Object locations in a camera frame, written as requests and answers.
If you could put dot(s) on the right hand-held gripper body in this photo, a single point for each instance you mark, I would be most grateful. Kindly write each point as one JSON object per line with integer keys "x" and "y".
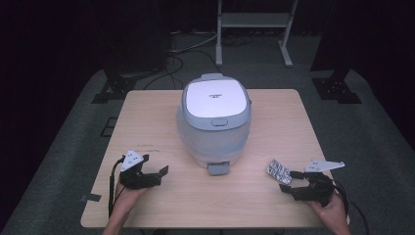
{"x": 318, "y": 187}

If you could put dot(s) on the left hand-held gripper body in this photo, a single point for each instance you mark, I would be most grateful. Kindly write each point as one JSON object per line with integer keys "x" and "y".
{"x": 132, "y": 176}

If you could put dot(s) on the silver foil packet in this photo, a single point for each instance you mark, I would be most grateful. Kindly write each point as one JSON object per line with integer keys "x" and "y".
{"x": 278, "y": 171}

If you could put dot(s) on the white rice cooker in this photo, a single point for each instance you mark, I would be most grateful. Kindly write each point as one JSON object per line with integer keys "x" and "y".
{"x": 212, "y": 143}

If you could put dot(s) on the person's left hand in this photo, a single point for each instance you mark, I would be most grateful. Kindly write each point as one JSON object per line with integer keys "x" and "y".
{"x": 125, "y": 199}

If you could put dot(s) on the person's right hand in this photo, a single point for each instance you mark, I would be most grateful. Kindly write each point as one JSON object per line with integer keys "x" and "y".
{"x": 331, "y": 212}

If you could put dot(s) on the grey tape strip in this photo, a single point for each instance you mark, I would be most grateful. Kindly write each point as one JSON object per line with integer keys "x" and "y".
{"x": 90, "y": 197}

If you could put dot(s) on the black stand base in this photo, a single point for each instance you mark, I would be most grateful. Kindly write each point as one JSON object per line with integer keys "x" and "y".
{"x": 336, "y": 88}
{"x": 114, "y": 88}

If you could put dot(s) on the white metal stand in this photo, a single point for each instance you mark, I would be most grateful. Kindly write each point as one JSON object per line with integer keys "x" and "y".
{"x": 254, "y": 20}

